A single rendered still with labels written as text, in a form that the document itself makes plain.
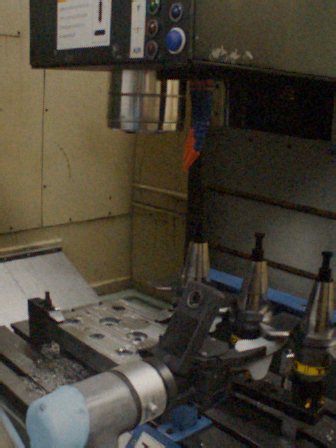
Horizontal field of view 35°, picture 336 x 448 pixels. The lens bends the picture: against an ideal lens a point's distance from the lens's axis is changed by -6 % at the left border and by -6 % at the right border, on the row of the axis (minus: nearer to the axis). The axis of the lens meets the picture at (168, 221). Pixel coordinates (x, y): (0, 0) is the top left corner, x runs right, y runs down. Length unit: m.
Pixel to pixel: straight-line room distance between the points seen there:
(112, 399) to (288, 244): 0.92
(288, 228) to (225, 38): 0.74
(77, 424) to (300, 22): 0.70
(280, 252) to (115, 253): 1.15
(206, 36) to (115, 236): 1.77
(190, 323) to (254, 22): 0.45
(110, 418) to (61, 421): 0.06
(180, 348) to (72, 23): 0.58
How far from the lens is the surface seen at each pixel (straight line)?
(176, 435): 1.03
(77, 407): 0.59
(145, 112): 1.04
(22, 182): 2.13
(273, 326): 0.73
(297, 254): 1.43
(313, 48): 0.98
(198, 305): 0.66
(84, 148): 2.26
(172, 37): 0.76
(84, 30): 0.94
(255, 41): 0.85
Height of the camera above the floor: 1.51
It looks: 13 degrees down
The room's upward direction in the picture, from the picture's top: 3 degrees clockwise
